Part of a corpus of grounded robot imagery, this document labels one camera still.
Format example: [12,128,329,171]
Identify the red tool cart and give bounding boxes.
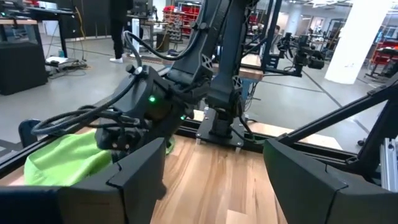
[371,39,398,78]

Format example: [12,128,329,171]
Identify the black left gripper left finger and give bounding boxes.
[0,138,167,224]

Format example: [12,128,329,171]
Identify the black station frame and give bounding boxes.
[259,0,299,77]

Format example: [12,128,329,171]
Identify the black cabinet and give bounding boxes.
[0,41,49,96]

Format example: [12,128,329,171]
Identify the black frame hook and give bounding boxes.
[17,118,42,149]

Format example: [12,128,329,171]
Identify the white pillar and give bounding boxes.
[324,0,393,85]

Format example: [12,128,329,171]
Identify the silver aluminium extrusion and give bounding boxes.
[379,138,398,192]

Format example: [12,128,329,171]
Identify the black office desk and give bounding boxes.
[0,6,77,60]

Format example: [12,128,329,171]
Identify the floor cable pile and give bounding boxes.
[45,55,88,78]

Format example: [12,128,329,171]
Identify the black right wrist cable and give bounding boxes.
[30,30,147,138]

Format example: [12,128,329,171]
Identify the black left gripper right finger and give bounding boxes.
[263,138,398,224]

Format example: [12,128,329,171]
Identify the green cloth towel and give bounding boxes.
[0,74,398,194]

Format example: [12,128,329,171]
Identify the white tower fan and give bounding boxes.
[131,17,141,58]

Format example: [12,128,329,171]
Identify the red storage shelves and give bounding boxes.
[163,2,203,35]

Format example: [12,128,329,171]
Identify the blue-legged work table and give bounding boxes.
[214,53,265,105]

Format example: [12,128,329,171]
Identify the person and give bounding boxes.
[108,0,135,65]

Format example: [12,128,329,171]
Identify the bright green microfiber towel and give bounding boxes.
[24,129,175,187]

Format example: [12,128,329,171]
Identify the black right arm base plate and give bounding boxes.
[195,107,246,147]

